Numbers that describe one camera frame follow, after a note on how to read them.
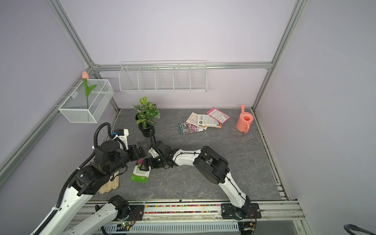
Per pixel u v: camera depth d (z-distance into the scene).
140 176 0.85
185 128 1.08
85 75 0.83
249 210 0.67
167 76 0.99
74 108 0.72
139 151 0.59
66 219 0.42
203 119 1.12
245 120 0.99
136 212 0.74
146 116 0.84
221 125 1.10
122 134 0.59
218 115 1.16
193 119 1.13
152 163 0.77
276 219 0.74
